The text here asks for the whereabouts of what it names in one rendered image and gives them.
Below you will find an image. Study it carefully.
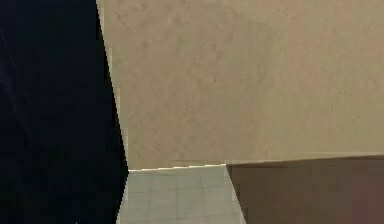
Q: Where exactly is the dark brown cabinet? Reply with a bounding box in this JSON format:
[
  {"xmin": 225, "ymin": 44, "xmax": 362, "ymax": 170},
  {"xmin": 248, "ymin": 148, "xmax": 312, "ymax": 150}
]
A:
[{"xmin": 225, "ymin": 155, "xmax": 384, "ymax": 224}]

